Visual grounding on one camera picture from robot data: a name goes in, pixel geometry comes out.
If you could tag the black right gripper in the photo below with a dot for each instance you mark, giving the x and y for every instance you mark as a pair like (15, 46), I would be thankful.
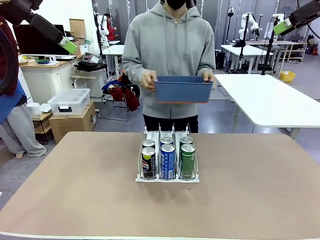
(306, 15)

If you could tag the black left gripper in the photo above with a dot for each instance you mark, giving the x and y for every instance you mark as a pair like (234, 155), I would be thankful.
(46, 28)

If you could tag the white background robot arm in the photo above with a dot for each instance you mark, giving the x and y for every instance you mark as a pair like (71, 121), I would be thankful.
(250, 23)

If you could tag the person's left forearm grey sleeve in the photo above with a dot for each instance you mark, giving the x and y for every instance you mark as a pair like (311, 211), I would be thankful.
(208, 65)

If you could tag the person's right hand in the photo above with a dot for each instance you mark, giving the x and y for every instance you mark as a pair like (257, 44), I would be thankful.
(148, 80)

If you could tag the person's left hand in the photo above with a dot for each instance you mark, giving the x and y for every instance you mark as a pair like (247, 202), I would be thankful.
(207, 76)

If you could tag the small brown cardboard box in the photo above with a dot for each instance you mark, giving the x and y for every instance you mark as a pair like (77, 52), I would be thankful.
(77, 27)

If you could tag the black tripod pole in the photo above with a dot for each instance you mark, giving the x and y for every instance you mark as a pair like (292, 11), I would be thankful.
(268, 50)

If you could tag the shiny snack packet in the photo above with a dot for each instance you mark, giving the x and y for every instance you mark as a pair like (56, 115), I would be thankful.
(91, 58)

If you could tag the green bowl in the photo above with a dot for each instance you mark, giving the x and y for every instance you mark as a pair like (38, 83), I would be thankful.
(42, 60)

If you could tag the black bag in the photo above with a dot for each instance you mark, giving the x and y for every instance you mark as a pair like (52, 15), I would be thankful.
(90, 66)

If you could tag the black computer monitor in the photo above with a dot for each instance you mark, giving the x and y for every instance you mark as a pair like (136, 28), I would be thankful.
(37, 43)

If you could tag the white cabinet with wooden top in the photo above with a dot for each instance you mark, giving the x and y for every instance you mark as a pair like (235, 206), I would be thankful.
(45, 77)

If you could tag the black light stand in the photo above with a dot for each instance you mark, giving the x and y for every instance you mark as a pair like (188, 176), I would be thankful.
(241, 37)

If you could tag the white background table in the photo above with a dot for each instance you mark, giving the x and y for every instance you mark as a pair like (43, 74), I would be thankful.
(245, 51)

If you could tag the small white desk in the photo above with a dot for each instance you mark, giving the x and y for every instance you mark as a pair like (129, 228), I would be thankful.
(113, 50)

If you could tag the background person in red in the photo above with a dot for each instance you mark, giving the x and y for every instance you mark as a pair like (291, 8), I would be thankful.
(111, 28)

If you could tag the yellow plastic crate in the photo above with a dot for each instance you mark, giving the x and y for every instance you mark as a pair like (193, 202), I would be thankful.
(287, 76)

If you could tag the clear plastic storage box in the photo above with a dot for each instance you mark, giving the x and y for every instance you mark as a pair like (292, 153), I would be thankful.
(68, 100)

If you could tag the white paper roll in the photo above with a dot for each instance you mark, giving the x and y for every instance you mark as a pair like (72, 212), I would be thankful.
(34, 108)

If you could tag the large white table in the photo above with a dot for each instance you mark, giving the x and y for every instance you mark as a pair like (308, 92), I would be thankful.
(265, 100)

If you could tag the chair with red clothes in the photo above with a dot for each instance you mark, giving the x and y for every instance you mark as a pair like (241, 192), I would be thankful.
(125, 95)

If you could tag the large brown cardboard box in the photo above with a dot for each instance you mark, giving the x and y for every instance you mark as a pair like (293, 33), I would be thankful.
(72, 125)

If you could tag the small wooden side table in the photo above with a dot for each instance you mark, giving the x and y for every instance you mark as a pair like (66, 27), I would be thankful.
(42, 125)

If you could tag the bystander in red blue top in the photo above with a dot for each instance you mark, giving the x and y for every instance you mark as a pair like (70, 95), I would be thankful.
(15, 130)

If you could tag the grey hoodie torso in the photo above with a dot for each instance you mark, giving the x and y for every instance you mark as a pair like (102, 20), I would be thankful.
(170, 45)

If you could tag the black face mask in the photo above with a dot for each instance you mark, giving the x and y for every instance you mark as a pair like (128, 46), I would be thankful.
(176, 4)

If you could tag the black Pepsi can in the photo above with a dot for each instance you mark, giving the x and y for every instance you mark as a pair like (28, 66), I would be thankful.
(148, 165)
(148, 143)

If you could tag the blue Pocari Sweat can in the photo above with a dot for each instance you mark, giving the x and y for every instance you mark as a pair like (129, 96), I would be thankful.
(167, 162)
(166, 140)

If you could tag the green soda can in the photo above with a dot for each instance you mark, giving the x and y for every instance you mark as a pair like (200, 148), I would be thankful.
(188, 162)
(186, 140)

